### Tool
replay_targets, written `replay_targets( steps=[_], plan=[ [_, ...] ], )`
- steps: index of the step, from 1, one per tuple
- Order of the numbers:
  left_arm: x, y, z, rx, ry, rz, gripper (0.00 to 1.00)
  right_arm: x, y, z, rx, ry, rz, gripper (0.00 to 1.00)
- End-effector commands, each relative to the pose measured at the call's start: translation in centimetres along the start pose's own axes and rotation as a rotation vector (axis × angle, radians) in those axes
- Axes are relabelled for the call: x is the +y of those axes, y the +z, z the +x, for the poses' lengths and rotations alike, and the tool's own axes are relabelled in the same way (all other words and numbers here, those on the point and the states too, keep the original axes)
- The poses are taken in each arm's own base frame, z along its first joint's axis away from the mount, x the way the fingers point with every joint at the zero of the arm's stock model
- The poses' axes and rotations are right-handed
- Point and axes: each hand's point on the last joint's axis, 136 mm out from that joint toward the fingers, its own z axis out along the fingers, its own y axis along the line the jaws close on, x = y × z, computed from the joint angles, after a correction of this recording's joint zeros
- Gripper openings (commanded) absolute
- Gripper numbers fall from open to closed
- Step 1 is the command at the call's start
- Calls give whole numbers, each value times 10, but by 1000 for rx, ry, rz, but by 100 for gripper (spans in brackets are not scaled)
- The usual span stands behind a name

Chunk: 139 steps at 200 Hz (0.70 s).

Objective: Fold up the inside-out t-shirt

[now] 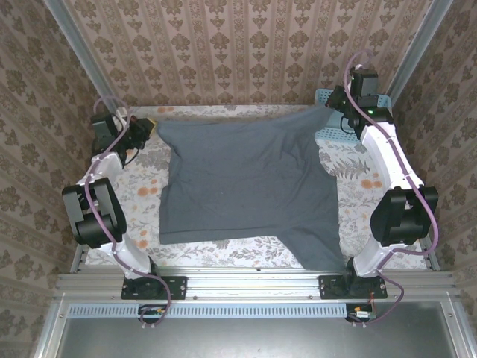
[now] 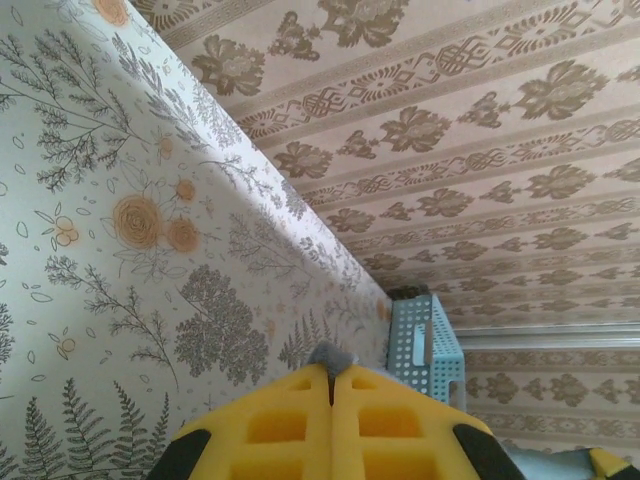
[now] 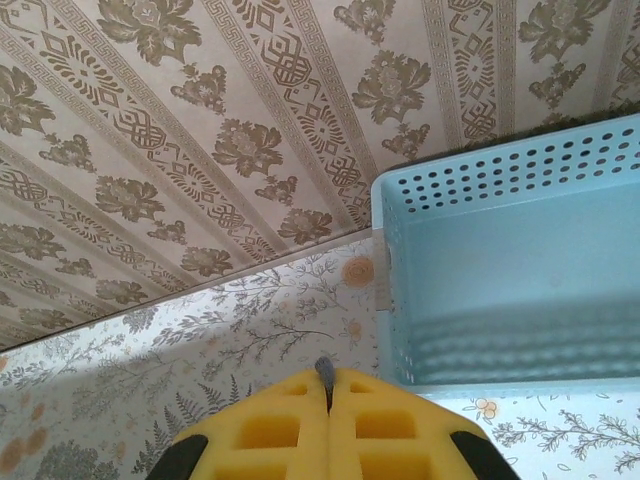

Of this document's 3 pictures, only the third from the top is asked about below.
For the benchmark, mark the grey inside-out t-shirt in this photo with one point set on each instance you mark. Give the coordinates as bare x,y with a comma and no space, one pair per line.
325,375

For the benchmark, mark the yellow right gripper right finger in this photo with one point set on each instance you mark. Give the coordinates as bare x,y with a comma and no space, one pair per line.
400,435

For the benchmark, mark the floral printed table cover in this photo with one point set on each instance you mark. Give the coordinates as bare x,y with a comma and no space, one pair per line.
125,380

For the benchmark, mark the light blue perforated plastic basket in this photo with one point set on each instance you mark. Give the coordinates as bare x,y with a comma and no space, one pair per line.
500,260

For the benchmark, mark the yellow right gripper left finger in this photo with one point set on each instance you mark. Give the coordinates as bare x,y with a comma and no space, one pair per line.
260,435

